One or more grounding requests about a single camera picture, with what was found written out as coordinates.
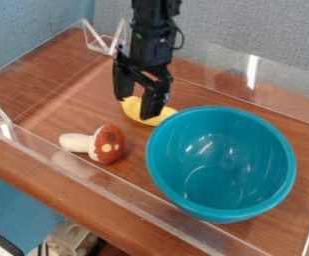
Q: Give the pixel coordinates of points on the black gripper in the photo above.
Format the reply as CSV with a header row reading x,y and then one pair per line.
x,y
148,55

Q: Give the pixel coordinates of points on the yellow toy banana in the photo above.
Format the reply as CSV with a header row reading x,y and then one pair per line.
x,y
130,105

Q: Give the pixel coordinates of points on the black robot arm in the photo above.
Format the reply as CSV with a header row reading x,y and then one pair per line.
x,y
153,12

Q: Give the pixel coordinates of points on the blue plastic bowl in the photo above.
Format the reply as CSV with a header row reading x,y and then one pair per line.
x,y
222,163

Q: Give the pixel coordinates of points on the brown white toy mushroom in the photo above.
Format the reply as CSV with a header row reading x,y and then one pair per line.
x,y
103,146

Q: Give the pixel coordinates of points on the clear acrylic barrier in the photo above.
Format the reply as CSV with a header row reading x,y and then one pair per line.
x,y
57,92

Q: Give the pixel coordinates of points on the grey metal bracket below table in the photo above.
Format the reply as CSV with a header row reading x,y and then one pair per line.
x,y
69,240

